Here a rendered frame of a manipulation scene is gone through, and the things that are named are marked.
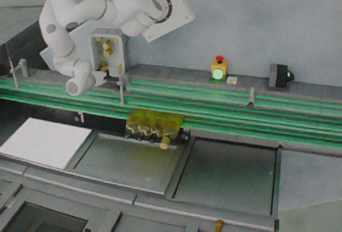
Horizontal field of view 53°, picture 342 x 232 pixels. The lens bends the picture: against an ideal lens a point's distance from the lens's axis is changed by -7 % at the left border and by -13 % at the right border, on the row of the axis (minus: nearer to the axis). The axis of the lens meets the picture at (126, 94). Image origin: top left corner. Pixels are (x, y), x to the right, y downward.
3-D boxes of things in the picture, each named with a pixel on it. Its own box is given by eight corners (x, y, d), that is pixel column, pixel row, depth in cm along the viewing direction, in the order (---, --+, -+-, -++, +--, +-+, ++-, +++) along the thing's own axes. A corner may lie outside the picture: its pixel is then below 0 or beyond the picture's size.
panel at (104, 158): (29, 120, 204) (-5, 156, 178) (28, 115, 203) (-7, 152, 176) (185, 148, 172) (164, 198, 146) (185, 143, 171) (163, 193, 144)
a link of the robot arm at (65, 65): (77, 39, 134) (93, 65, 153) (49, 34, 138) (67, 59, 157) (69, 58, 131) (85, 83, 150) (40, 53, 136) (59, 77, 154)
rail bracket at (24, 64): (30, 73, 212) (8, 92, 195) (24, 47, 203) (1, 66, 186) (37, 74, 210) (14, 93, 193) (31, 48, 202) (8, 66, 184)
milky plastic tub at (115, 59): (100, 66, 195) (93, 74, 188) (95, 27, 183) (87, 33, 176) (131, 69, 188) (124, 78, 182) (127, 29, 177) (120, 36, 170)
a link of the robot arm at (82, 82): (66, 59, 146) (86, 63, 143) (79, 55, 156) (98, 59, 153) (63, 95, 151) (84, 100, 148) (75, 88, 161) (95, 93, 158)
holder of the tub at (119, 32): (102, 75, 198) (95, 82, 191) (96, 27, 183) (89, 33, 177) (132, 78, 191) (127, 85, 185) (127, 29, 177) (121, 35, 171)
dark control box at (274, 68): (269, 78, 162) (268, 86, 155) (270, 62, 158) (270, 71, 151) (285, 79, 159) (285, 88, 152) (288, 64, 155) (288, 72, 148)
